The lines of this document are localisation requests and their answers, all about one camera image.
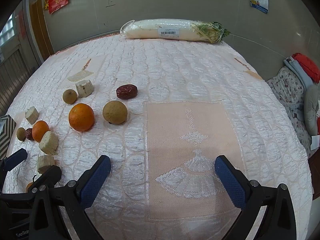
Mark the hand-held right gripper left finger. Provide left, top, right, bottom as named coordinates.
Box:
left=29, top=155, right=112, bottom=240

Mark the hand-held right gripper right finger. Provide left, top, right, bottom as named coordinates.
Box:
left=214, top=155, right=297, bottom=240

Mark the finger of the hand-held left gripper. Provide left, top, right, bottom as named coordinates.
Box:
left=0, top=148, right=28, bottom=179
left=26, top=165, right=62, bottom=194

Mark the pale sugarcane chunk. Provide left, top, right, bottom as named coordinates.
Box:
left=75, top=79, right=94, bottom=98
left=37, top=155, right=55, bottom=174
left=25, top=106, right=39, bottom=125
left=39, top=131, right=59, bottom=155

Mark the striped cardboard box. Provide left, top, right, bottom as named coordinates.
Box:
left=0, top=114, right=17, bottom=159

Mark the large orange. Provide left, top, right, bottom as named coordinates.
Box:
left=68, top=103, right=95, bottom=132

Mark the large tan longan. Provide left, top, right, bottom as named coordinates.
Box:
left=102, top=100, right=128, bottom=124

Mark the white paper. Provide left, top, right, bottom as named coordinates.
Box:
left=310, top=135, right=320, bottom=152

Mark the grey pillow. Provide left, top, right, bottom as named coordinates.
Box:
left=304, top=84, right=320, bottom=137

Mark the floral blanket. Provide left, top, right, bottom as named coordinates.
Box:
left=266, top=66, right=313, bottom=158

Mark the pink quilted bed cover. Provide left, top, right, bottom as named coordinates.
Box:
left=1, top=31, right=314, bottom=240

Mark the glass block window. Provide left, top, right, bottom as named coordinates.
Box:
left=0, top=14, right=19, bottom=48

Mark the blue-grey folded cloth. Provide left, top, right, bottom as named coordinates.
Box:
left=283, top=58, right=313, bottom=88

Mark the narrow red paper banner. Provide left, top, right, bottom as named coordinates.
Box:
left=17, top=15, right=27, bottom=40

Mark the red cloth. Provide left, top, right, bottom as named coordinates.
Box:
left=292, top=53, right=320, bottom=83

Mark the plastic-wrapped white daikon radish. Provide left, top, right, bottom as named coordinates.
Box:
left=119, top=19, right=231, bottom=44

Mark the wooden door frame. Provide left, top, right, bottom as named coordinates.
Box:
left=30, top=0, right=54, bottom=63

